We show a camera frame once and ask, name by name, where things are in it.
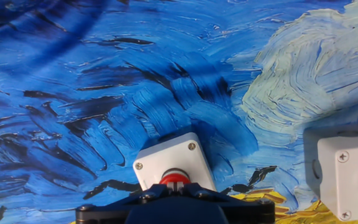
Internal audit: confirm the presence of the grey box raised red button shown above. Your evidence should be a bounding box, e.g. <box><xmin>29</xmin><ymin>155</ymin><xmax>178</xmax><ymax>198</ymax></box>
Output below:
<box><xmin>132</xmin><ymin>126</ymin><xmax>218</xmax><ymax>193</ymax></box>

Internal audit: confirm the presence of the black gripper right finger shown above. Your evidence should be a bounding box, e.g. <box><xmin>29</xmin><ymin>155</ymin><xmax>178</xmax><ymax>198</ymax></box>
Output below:
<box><xmin>176</xmin><ymin>182</ymin><xmax>276</xmax><ymax>224</ymax></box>

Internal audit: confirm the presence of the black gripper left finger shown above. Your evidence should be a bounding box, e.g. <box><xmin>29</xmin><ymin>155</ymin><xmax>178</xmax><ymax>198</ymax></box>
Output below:
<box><xmin>75</xmin><ymin>182</ymin><xmax>177</xmax><ymax>224</ymax></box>

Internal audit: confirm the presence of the Van Gogh print tablecloth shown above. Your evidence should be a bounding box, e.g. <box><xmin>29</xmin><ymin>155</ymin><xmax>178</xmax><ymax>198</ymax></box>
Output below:
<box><xmin>0</xmin><ymin>0</ymin><xmax>358</xmax><ymax>224</ymax></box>

